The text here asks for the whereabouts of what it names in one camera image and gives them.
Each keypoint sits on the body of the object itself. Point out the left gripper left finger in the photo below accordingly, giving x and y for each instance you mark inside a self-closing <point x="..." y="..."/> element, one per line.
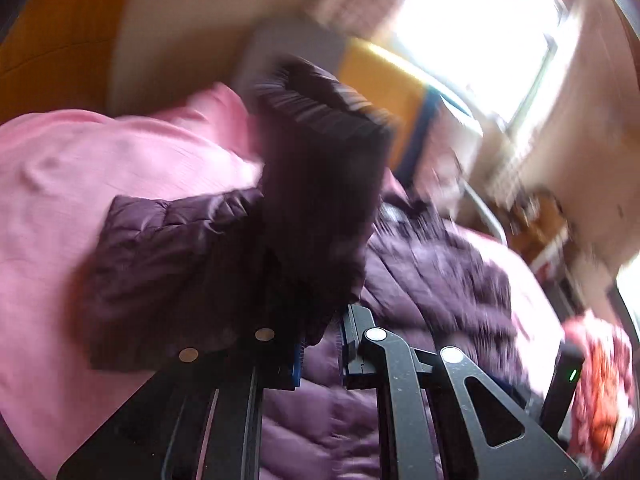
<point x="220" y="409"/>

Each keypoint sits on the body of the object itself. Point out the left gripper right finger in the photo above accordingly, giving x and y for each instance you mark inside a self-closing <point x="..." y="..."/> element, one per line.
<point x="440" y="416"/>

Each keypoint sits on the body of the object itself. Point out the purple puffer jacket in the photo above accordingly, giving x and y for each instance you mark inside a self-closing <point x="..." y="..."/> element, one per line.
<point x="173" y="284"/>

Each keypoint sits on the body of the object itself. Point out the red floral blanket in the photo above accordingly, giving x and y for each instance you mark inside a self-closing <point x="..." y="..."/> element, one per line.
<point x="603" y="412"/>

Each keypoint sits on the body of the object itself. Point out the grey yellow blue headboard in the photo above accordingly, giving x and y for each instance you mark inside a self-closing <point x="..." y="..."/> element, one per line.
<point x="432" y="120"/>

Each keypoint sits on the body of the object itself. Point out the pink bed cover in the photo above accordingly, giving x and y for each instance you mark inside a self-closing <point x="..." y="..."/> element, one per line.
<point x="61" y="170"/>

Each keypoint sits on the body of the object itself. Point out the window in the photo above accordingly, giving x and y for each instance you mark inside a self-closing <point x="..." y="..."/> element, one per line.
<point x="490" y="52"/>

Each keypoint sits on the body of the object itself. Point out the wooden wardrobe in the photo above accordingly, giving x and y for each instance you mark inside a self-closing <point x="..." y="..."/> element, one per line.
<point x="58" y="54"/>

